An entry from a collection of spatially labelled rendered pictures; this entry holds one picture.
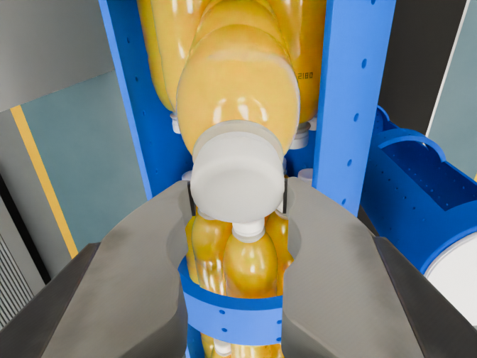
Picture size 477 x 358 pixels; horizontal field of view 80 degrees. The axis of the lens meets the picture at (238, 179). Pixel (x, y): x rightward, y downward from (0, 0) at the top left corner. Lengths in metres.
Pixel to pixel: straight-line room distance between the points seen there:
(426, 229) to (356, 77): 0.50
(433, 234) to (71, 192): 1.81
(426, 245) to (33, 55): 1.06
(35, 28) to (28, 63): 0.11
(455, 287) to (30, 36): 1.17
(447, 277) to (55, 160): 1.82
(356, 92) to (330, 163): 0.06
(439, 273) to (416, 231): 0.09
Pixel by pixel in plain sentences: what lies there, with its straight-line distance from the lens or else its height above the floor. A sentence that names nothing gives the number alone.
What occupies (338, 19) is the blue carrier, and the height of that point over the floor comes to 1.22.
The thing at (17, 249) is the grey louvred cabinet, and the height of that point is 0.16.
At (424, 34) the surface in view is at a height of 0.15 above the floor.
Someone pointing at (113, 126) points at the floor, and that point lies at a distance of 1.67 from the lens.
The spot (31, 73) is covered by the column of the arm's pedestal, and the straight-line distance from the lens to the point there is 1.00.
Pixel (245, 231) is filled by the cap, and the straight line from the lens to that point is 0.34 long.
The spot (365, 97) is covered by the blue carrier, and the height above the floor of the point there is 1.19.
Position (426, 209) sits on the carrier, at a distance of 0.73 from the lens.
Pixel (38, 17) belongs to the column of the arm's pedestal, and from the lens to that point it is 1.08.
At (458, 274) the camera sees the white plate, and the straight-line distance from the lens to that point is 0.72.
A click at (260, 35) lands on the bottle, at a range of 0.17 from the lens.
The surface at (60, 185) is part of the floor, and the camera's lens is 2.00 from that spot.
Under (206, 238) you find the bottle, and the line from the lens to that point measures 0.40.
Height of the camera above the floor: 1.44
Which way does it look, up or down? 61 degrees down
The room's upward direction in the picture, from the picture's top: 177 degrees counter-clockwise
